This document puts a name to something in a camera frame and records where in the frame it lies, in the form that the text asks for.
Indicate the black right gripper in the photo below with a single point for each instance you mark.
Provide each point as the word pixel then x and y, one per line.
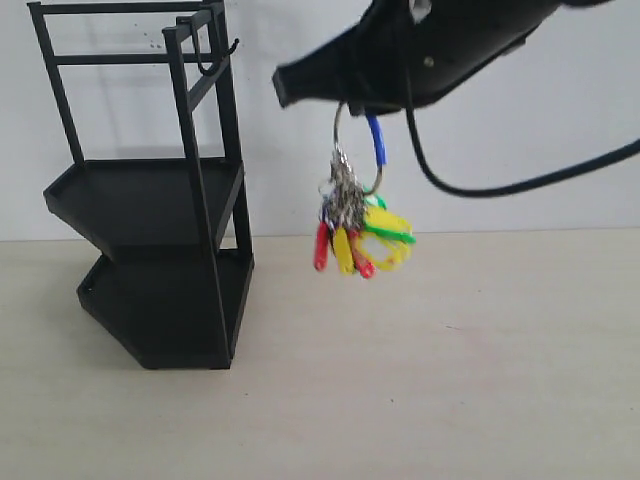
pixel 399 52

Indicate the bunch of coloured key tags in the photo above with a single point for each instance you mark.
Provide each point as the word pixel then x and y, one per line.
pixel 355 225

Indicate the black metal shelf rack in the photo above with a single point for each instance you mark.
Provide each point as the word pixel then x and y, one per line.
pixel 176 258

